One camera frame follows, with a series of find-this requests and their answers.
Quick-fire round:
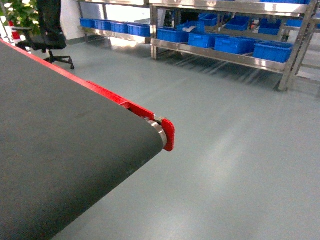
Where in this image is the stainless steel shelf rack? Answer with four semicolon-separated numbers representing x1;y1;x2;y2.
77;0;320;91

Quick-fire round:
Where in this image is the blue plastic bin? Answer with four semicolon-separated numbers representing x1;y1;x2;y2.
214;37;257;55
188;33;219;48
252;41;294;63
157;28;189;43

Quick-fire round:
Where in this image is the black office chair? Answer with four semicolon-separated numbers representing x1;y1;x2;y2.
12;0;75;70

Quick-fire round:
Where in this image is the green potted plant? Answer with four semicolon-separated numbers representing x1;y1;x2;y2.
0;0;40;36

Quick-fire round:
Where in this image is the red conveyor side rail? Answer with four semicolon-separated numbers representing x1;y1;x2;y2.
0;40;176;152

